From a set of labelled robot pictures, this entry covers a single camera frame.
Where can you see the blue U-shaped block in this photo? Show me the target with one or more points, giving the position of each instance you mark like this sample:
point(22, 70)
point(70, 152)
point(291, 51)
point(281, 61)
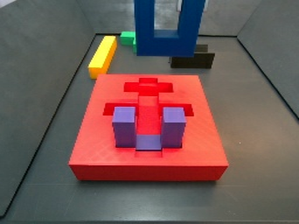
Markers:
point(172, 43)

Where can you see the red puzzle board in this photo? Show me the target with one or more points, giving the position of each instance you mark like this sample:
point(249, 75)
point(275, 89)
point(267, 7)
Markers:
point(97, 160)

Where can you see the purple U-shaped block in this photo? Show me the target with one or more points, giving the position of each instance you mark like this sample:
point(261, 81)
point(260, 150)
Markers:
point(146, 131)

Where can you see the yellow long block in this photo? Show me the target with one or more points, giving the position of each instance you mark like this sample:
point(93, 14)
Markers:
point(102, 56)

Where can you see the green zigzag block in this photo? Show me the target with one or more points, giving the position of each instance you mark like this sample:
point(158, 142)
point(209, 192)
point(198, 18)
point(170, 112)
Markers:
point(128, 39)

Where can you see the black metal bracket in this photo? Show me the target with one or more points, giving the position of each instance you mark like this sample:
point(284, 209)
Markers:
point(200, 60)

